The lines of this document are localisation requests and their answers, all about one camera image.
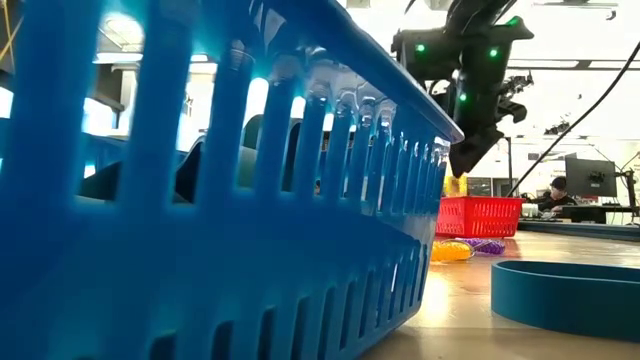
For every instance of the blue rubber band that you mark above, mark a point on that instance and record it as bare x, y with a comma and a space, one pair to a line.
565, 300

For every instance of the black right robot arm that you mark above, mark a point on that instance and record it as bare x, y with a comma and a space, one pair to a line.
475, 12

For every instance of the black desktop device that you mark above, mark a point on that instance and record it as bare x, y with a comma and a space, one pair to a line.
585, 215

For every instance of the black hanging camera rig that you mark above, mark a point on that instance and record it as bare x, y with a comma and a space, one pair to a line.
517, 82

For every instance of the black vertical pole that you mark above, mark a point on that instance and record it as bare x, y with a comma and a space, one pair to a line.
509, 170

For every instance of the black aluminium table frame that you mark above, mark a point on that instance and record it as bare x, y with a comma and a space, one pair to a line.
575, 230

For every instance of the black computer monitor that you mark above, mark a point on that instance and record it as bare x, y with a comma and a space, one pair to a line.
590, 177

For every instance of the blue plastic basket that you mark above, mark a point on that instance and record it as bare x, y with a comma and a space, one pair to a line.
200, 250

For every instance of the person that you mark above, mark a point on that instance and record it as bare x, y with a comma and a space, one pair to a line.
555, 197

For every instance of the red plastic basket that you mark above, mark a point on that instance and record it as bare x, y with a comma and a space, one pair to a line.
477, 217

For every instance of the small black hanging device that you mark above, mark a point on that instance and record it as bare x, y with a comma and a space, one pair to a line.
557, 128

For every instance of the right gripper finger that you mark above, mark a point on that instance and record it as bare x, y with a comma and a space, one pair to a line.
465, 120
490, 110

